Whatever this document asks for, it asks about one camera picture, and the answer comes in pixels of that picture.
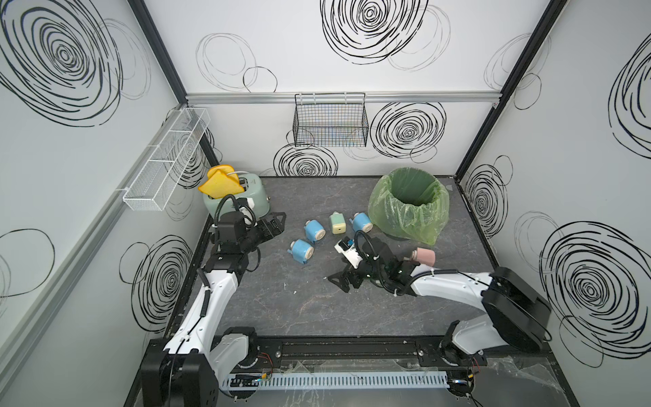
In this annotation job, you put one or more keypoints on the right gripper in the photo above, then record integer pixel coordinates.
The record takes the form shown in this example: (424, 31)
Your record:
(342, 276)

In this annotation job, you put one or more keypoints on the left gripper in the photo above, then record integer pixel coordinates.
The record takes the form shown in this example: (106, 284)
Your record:
(276, 231)

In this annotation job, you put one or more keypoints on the pink pencil sharpener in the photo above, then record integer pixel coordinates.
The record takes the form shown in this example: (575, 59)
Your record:
(421, 256)

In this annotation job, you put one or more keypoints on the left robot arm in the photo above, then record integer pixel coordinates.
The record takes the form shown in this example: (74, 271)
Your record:
(191, 368)

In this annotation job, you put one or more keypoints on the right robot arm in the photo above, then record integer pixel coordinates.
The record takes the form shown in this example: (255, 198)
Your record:
(513, 313)

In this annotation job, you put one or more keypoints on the blue sharpener front left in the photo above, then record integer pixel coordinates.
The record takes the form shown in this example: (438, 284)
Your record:
(301, 251)

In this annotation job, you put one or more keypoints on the blue sharpener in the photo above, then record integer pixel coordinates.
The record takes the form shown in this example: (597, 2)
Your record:
(361, 222)
(301, 251)
(314, 231)

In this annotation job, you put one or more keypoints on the blue sharpener middle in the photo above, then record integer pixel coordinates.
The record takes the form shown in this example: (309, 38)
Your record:
(314, 231)

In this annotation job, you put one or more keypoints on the yellow green pencil sharpener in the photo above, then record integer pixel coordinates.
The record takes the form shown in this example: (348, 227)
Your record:
(338, 223)

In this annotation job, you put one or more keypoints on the blue sharpener right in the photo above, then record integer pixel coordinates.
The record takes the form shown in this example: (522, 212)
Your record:
(361, 222)

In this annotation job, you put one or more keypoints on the mint green toaster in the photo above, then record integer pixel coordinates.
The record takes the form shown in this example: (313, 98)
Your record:
(254, 192)

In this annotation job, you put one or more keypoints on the yellow toy toast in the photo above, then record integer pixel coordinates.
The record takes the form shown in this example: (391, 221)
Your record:
(222, 180)

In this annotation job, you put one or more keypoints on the bin with green bag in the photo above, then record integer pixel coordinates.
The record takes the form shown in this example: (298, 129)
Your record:
(410, 203)

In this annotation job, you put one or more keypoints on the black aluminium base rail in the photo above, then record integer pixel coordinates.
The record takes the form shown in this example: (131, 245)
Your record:
(425, 351)

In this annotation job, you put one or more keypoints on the grey slotted cable duct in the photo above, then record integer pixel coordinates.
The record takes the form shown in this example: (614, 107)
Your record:
(338, 380)

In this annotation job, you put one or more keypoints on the black wire basket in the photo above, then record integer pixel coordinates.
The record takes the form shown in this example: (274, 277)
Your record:
(330, 120)

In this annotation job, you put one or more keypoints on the white mesh wall shelf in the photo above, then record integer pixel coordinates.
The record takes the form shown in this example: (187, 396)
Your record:
(153, 186)

